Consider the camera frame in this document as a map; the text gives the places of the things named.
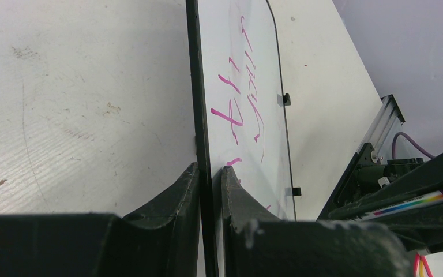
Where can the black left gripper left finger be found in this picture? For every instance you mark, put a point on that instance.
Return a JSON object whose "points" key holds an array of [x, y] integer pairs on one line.
{"points": [[158, 239]]}

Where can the aluminium frame rail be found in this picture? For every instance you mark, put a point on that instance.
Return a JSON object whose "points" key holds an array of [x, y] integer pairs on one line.
{"points": [[388, 117]]}

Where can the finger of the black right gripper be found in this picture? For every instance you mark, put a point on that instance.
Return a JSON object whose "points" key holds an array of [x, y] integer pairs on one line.
{"points": [[422, 180], [418, 229]]}

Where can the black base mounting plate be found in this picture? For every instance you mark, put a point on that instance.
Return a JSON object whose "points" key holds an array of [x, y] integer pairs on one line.
{"points": [[365, 175]]}

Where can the black framed whiteboard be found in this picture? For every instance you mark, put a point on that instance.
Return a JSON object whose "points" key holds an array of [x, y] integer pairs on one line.
{"points": [[239, 113]]}

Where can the magenta whiteboard marker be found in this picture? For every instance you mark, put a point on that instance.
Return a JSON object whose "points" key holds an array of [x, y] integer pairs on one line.
{"points": [[423, 201]]}

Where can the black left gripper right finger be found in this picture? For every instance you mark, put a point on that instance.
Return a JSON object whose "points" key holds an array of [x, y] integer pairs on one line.
{"points": [[258, 243]]}

